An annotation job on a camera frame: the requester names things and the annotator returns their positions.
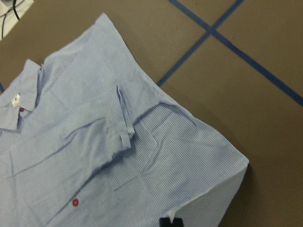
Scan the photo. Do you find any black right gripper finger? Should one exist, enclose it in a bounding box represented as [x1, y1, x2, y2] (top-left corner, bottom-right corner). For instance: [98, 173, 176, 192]
[159, 217, 184, 227]

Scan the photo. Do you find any light blue striped shirt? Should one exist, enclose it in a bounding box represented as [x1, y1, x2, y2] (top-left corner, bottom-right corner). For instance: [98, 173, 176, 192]
[0, 14, 249, 227]

